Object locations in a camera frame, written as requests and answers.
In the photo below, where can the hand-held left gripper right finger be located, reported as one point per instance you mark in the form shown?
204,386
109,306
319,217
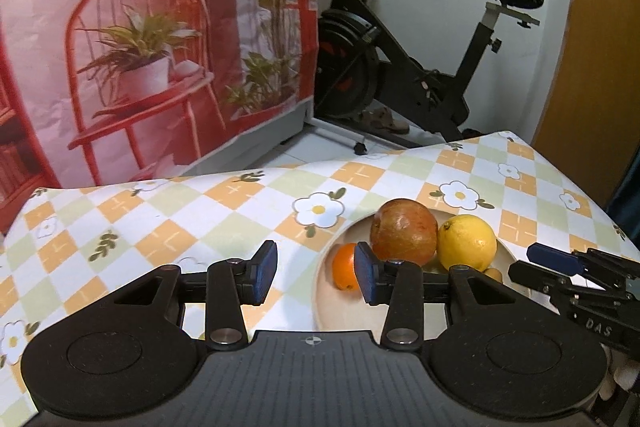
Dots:
367,274

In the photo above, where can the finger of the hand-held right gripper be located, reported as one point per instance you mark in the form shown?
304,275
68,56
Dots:
552,257
535,279

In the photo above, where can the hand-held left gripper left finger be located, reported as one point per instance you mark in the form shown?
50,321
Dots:
262,272

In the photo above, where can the orange tangerine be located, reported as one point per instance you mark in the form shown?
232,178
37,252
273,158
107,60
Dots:
342,267

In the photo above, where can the small tan fruit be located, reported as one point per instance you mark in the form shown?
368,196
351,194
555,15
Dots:
493,275

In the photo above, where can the beige plate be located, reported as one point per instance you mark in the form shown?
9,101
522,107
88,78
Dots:
340,312

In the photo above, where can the brownish red pomegranate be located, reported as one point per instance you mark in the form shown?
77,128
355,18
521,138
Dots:
404,231

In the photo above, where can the yellow lemon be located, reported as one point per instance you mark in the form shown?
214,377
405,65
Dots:
467,242

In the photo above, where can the checkered floral tablecloth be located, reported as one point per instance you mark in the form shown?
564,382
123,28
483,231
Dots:
200,217

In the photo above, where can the dark teal cloth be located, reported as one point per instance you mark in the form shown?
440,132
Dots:
627,197

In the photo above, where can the wooden door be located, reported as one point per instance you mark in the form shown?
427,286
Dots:
600,57

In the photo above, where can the black exercise bike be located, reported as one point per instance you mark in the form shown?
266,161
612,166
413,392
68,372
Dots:
400,67

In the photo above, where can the pink printed backdrop cloth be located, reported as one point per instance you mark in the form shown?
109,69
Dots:
50,57

